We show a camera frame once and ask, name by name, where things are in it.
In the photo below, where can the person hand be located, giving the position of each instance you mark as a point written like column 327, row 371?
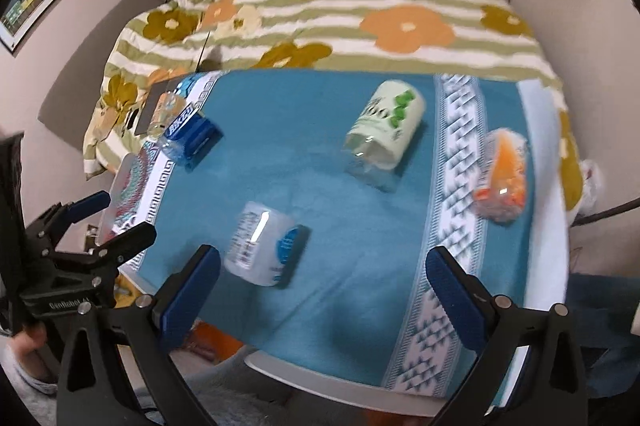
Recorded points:
column 29, row 339

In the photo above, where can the orange label clear cup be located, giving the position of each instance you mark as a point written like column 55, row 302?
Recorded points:
column 168, row 107

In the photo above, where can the floral striped bed blanket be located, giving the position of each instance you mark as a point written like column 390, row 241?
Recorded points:
column 485, row 38

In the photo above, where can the green label white cup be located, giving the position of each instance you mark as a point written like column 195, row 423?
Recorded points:
column 382, row 133

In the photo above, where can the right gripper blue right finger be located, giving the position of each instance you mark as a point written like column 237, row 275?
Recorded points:
column 527, row 370

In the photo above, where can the blue label plastic cup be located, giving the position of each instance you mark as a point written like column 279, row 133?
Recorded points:
column 189, row 137

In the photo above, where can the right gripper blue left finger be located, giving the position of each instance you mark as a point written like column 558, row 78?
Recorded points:
column 94, row 388

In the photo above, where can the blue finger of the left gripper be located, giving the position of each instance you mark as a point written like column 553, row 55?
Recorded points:
column 88, row 206
column 128, row 244

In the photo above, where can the dark grey laptop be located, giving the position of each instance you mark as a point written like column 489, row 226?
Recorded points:
column 166, row 79

